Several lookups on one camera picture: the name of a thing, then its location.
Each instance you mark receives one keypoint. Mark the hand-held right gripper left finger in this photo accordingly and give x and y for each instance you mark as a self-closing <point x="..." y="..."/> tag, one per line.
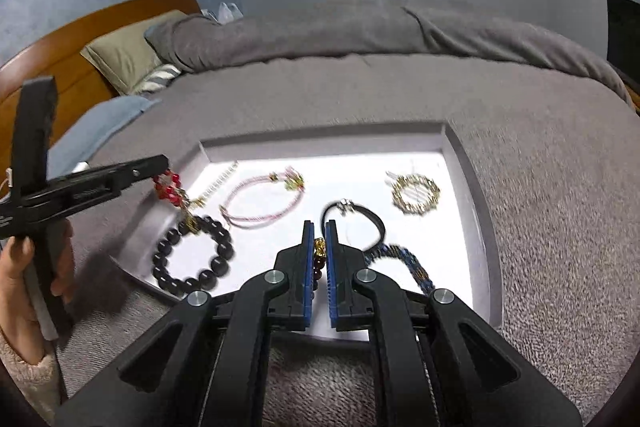
<point x="307" y="279"/>

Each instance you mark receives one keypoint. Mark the grey knitted bed cover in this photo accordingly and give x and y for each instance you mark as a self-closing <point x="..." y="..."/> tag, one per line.
<point x="550" y="187"/>

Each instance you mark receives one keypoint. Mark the black television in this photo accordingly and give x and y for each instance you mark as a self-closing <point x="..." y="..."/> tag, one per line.
<point x="625" y="37"/>

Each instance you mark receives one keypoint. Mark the white charger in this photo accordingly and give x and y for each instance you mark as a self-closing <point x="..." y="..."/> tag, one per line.
<point x="81" y="166"/>

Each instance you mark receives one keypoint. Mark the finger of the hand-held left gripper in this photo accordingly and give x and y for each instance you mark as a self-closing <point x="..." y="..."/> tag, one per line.
<point x="95" y="193"/>
<point x="125" y="167"/>

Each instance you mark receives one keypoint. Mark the wooden television stand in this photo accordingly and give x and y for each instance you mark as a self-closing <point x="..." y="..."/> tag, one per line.
<point x="634" y="96"/>

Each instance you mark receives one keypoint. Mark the grey cardboard box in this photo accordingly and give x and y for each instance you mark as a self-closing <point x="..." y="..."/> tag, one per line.
<point x="450" y="227"/>

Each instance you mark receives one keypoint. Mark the grey duvet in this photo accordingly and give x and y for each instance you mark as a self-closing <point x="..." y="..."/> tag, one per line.
<point x="350" y="32"/>

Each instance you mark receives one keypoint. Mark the wooden headboard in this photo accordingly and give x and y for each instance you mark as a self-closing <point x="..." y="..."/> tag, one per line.
<point x="50" y="52"/>

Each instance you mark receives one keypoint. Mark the olive pillow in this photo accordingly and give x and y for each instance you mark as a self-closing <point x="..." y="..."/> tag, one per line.
<point x="130" y="49"/>

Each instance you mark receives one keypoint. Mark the striped pillow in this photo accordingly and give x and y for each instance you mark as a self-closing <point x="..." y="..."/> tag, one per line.
<point x="160" y="77"/>

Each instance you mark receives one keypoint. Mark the blue blanket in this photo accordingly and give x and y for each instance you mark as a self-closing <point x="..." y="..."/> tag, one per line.
<point x="95" y="127"/>

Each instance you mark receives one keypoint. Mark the person's left hand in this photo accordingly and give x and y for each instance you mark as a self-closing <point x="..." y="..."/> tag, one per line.
<point x="15" y="292"/>

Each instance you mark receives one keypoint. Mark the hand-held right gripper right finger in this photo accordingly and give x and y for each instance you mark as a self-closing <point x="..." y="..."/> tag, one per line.
<point x="332" y="279"/>

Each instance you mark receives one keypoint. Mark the person's left forearm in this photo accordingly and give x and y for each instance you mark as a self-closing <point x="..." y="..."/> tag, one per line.
<point x="22" y="382"/>

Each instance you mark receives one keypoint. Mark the white plastic bag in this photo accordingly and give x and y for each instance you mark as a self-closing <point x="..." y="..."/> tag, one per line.
<point x="227" y="13"/>

